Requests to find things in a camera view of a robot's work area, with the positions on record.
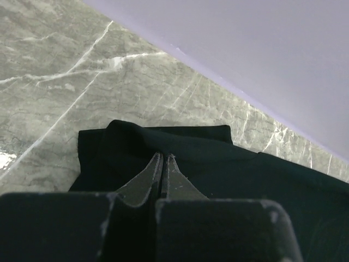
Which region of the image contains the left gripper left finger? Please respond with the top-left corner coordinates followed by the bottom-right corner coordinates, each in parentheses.
top-left (1, 153), bottom-right (163, 261)

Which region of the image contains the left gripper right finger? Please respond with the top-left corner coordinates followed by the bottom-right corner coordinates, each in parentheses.
top-left (155, 155), bottom-right (303, 261)

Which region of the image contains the black t shirt blue logo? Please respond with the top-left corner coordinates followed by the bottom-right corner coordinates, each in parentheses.
top-left (70, 120), bottom-right (348, 261)

